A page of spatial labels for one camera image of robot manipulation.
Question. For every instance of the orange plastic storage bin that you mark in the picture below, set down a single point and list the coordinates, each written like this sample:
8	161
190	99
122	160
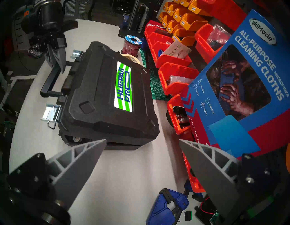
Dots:
199	8
194	23
173	27
184	39
178	15
185	3
165	5
165	21
171	10
160	17

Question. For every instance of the blue cleaning cloths carton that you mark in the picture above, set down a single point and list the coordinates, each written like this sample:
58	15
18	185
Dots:
249	68

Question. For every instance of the white paper packet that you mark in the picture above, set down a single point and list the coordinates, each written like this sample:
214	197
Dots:
177	51

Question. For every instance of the small blue plastic piece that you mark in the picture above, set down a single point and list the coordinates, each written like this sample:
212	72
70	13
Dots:
161	53

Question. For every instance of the black metal stand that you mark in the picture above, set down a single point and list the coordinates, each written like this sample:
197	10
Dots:
140	15

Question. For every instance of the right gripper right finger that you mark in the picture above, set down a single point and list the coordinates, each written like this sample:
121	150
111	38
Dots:
215	179

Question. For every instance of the grey sneaker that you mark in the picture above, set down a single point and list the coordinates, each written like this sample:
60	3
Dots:
37	47
35	54

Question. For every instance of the small circuit board pack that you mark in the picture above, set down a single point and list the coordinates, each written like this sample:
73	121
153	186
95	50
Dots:
206	211

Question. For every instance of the large blue bar clamp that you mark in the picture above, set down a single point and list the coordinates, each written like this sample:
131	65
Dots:
163	208

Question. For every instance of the black mesh office chair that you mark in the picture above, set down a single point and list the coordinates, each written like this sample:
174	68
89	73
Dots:
77	9

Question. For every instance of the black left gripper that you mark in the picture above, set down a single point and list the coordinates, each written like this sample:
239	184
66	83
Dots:
51	27

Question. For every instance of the red ribbed plastic bin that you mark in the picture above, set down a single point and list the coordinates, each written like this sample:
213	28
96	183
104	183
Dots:
192	179

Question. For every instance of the beige masking tape roll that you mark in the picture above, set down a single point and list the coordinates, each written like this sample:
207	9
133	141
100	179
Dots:
133	59

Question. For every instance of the clear plastic parts bag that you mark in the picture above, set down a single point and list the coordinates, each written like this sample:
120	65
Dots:
181	79
218	36

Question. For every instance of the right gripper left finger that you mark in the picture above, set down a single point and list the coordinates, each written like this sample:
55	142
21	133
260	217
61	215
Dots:
74	172

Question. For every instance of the small blue clamp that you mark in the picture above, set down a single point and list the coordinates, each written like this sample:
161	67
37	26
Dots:
192	188

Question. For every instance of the blue bench vise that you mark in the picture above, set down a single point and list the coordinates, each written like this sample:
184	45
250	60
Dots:
126	21

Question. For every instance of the black plastic tool box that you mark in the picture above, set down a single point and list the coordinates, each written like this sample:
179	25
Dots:
97	90

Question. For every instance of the green cutting mat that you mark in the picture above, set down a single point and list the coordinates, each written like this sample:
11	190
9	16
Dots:
156	90

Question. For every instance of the black tape roll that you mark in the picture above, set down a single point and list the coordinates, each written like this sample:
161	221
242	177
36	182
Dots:
168	118

